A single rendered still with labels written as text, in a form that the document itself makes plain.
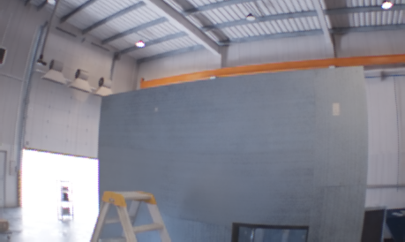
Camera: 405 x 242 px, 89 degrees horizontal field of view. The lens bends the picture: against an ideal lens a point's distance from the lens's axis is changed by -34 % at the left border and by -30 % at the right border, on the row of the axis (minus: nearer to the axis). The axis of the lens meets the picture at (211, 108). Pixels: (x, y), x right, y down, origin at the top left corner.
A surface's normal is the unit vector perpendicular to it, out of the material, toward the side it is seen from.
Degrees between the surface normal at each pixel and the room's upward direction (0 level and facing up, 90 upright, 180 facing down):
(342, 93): 90
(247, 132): 90
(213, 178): 90
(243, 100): 90
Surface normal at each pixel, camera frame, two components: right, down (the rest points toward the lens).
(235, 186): -0.49, -0.19
